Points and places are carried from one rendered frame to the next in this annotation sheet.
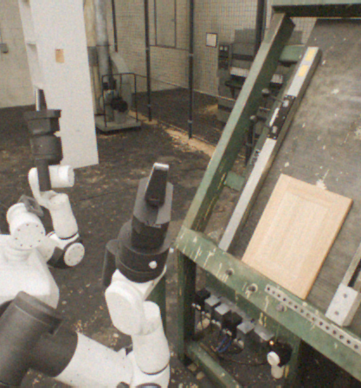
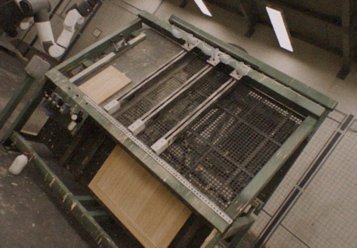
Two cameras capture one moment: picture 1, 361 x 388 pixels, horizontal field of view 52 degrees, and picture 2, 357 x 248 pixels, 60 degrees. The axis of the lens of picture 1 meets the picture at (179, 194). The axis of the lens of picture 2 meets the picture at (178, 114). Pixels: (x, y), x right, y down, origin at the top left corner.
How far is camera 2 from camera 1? 1.75 m
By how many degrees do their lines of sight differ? 34
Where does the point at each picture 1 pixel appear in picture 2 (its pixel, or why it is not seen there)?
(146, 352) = (65, 37)
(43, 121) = not seen: outside the picture
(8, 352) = (38, 3)
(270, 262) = (90, 91)
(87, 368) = (48, 27)
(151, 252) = (90, 7)
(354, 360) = (106, 122)
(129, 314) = (73, 19)
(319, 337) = (97, 114)
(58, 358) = (45, 17)
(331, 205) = (124, 79)
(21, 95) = not seen: outside the picture
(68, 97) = not seen: outside the picture
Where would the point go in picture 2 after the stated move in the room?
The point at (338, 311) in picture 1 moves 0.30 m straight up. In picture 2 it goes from (109, 106) to (128, 77)
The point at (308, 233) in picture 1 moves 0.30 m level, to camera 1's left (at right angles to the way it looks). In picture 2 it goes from (110, 86) to (82, 67)
